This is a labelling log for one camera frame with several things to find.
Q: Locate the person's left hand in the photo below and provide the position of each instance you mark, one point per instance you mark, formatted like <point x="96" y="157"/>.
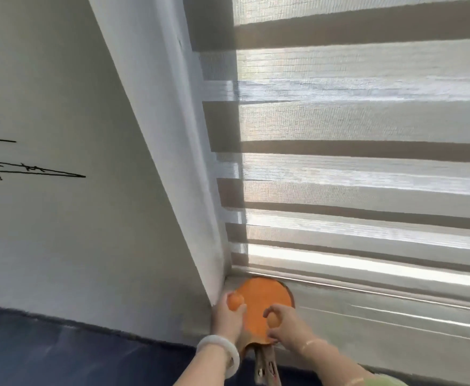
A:
<point x="227" y="325"/>

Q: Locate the red paddle dark handle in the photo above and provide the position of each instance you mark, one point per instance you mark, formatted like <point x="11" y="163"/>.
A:
<point x="261" y="369"/>

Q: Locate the person's left forearm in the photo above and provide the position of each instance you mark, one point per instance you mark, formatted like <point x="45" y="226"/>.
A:
<point x="202" y="369"/>

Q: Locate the person's right hand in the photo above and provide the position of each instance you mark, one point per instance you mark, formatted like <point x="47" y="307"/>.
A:
<point x="295" y="335"/>

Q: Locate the orange ball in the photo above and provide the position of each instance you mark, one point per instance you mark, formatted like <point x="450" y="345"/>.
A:
<point x="235" y="302"/>
<point x="274" y="320"/>

